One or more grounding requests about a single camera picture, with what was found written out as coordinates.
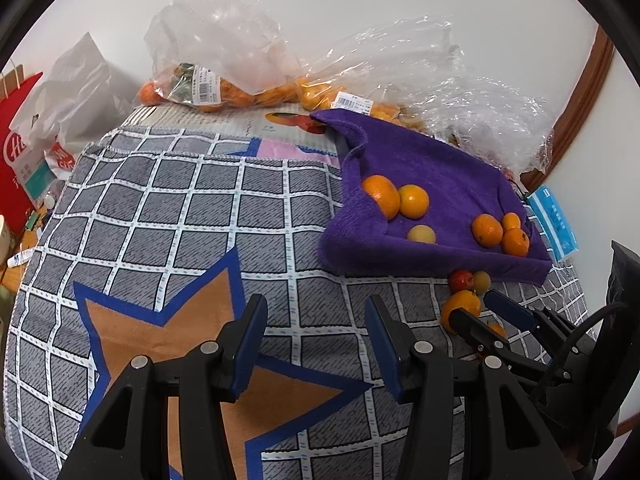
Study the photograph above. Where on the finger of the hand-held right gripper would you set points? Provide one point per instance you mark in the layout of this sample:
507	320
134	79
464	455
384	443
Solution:
510	310
475	332

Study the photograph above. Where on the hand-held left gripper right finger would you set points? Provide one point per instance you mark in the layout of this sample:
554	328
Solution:
385	350

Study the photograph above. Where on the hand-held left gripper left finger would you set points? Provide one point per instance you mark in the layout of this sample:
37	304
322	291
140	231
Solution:
250	345

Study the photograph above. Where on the small orange kumquat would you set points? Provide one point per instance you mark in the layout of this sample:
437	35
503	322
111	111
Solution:
511	221
496	330

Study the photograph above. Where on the smooth orange mandarin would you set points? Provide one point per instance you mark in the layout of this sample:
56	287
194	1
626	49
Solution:
414	201

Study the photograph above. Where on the small yellow-green fruit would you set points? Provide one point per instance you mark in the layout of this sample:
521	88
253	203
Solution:
482	281

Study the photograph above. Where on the small red fruit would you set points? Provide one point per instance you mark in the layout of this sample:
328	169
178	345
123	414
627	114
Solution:
461	280

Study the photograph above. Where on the blue packet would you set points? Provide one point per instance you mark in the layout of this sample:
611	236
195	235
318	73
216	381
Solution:
552	225

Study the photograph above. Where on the pale yellow fruit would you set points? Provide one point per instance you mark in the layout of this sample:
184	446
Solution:
421	234

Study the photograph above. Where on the grey checkered star cloth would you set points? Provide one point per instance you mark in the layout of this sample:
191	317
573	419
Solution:
175	240

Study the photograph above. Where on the purple towel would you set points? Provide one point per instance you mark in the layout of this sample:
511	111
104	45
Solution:
440	165

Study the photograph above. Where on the large clear plastic bag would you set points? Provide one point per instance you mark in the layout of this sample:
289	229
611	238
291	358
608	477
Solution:
490	110

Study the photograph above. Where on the white tube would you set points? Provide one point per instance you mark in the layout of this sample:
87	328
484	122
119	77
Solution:
20	258

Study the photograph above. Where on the plastic bag of kumquats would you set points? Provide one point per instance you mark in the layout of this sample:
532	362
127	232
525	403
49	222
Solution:
325	92

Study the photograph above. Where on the red paper bag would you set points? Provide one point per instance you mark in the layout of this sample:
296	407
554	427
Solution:
12	160

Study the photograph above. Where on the white plastic bag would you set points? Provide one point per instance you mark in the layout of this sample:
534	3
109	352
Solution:
75	90

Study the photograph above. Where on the plastic bag of mandarins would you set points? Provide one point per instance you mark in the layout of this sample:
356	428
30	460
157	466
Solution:
225	35

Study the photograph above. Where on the brown wooden door frame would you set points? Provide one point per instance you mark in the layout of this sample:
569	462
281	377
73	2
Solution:
585	95

